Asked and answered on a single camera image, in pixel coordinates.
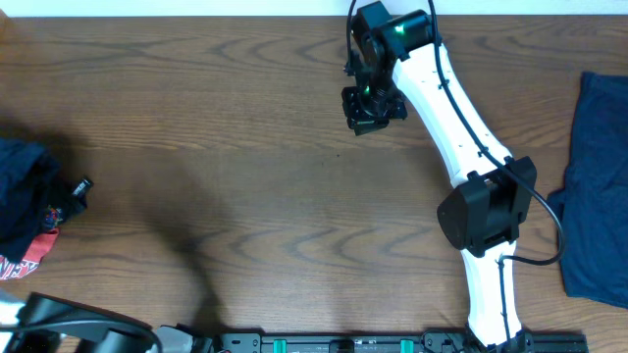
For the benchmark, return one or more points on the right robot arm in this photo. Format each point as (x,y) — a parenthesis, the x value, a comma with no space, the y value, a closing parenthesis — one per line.
(402,61)

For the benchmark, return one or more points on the dark blue shorts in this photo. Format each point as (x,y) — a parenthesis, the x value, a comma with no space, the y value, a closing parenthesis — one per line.
(27,171)

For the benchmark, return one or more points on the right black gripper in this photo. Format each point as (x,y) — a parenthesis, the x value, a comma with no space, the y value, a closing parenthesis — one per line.
(363,121)

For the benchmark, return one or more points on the red printed garment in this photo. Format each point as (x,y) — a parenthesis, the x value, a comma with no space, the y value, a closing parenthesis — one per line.
(38,249)

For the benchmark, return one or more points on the small black metal cylinder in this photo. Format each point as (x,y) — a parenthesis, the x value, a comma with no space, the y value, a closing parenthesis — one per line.
(83,187)

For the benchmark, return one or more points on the black printed t-shirt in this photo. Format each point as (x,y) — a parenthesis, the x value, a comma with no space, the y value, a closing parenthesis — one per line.
(61,204)

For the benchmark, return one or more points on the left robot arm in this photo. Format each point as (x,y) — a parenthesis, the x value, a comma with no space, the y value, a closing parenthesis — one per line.
(42,323)

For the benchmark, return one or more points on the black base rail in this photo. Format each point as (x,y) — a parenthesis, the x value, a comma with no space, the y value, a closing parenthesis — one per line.
(429,342)

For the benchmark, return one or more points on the dark blue garment at right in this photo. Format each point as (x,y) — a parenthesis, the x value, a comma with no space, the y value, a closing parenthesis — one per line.
(592,204)

